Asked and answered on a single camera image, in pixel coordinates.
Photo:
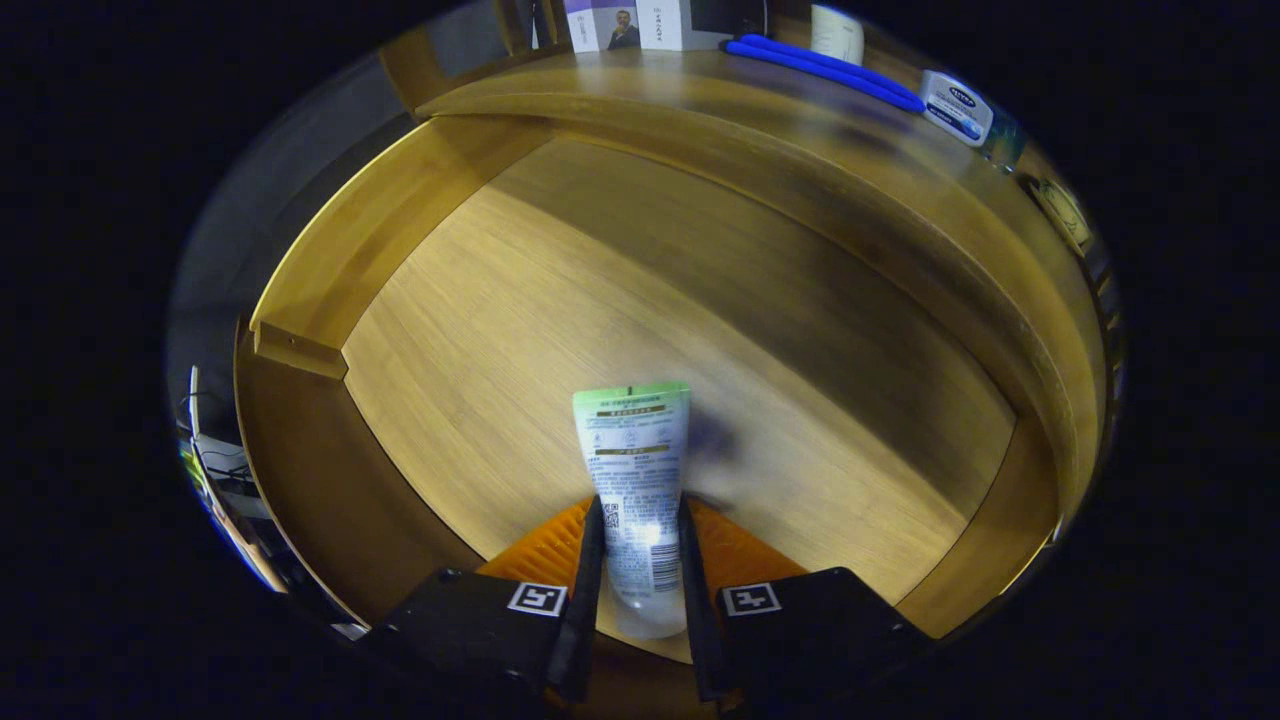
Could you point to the purple book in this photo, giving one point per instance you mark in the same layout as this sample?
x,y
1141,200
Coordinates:
x,y
600,25

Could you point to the white bottle with blue label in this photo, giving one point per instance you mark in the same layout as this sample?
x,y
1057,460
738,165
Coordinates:
x,y
957,105

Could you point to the teal bottle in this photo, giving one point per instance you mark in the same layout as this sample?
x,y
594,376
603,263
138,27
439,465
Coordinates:
x,y
1005,140

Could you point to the wooden drawer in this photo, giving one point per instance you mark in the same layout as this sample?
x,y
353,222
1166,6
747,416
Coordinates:
x,y
600,300

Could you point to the blue folded cloth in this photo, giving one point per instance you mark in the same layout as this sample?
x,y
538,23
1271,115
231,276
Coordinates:
x,y
830,68

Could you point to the white and green tube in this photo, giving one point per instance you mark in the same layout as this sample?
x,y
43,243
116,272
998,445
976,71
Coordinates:
x,y
635,460

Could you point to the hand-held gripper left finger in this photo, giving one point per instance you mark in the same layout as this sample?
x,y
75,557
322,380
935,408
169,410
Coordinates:
x,y
590,590

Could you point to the white book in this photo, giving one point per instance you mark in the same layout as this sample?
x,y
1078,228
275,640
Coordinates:
x,y
670,25

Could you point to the white pump bottle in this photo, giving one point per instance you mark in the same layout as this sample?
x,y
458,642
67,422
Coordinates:
x,y
838,30

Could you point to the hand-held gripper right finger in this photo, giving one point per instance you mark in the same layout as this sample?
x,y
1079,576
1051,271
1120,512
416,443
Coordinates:
x,y
695,600

